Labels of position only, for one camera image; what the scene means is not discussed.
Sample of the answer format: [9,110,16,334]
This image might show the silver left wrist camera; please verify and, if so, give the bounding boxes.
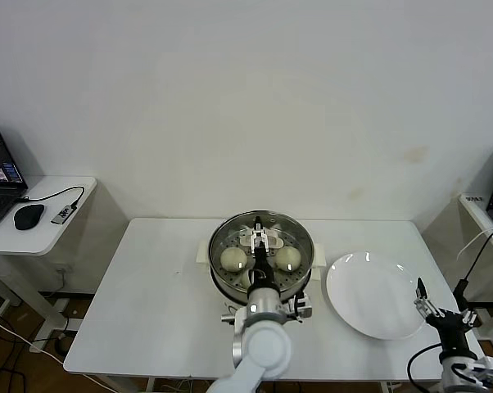
[289,292,314,324]

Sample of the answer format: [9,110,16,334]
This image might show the black cable with adapter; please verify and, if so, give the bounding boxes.
[452,228,493,316]

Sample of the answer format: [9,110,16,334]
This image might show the tangled thin cable bundle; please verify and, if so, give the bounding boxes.
[160,379,215,393]

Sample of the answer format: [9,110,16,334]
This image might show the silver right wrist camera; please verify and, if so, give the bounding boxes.
[467,355,493,388]

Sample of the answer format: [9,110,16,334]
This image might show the white laptop cable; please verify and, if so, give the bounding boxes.
[455,225,493,264]

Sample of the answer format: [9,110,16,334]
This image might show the stainless steel steamer basket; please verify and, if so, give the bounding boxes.
[195,210,326,306]

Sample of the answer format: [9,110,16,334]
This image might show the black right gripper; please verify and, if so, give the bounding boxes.
[413,277,480,361]

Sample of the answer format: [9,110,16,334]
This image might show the grey usb hub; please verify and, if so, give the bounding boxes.
[51,206,77,225]

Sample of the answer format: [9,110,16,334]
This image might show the thick white floor cable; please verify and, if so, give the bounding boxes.
[0,314,66,367]

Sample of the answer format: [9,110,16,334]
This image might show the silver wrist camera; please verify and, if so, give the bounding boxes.
[467,355,493,388]
[289,292,314,324]

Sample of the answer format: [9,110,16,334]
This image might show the glass lid with cream handle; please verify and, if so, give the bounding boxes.
[209,210,314,287]

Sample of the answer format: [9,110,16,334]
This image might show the white round plate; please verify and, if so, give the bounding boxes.
[325,251,427,341]

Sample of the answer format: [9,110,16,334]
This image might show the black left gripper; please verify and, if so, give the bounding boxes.
[248,216,277,292]

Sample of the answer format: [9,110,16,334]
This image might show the black usb hub cable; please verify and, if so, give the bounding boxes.
[16,186,86,210]

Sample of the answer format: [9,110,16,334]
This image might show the black computer mouse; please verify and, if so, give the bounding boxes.
[13,203,46,231]

